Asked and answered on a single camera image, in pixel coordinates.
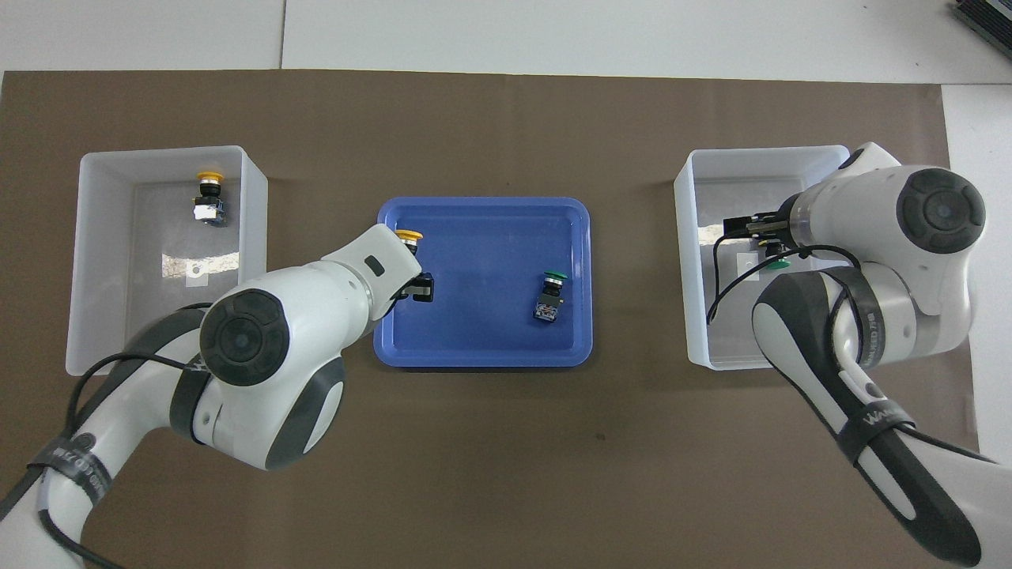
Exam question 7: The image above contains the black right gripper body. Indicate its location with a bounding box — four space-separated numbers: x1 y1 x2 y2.
757 210 795 247

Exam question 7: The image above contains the green push button switch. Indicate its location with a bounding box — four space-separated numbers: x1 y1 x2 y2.
531 270 570 325
757 237 792 272

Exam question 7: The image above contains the yellow push button switch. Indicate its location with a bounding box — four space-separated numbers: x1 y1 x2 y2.
394 228 426 274
192 169 230 229

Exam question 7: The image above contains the blue plastic tray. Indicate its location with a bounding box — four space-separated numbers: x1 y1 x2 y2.
373 196 594 369

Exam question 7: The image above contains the translucent white plastic box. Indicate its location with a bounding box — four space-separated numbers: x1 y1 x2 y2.
674 145 877 371
65 145 270 378

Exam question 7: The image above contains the brown paper table mat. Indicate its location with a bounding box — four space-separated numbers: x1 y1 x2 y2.
0 70 993 569

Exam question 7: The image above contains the dark grey slatted device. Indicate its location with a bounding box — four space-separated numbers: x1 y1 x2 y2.
951 0 1012 50

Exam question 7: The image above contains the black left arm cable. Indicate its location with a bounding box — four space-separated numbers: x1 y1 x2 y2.
0 352 208 569

